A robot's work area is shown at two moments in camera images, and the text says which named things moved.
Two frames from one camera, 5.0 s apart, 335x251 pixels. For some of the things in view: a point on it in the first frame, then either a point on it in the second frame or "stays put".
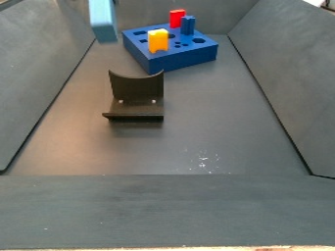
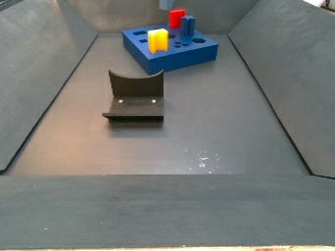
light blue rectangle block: [101, 17] → [167, 4]
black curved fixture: [136, 98] stays put
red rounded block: [175, 16] stays put
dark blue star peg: [187, 25] stays put
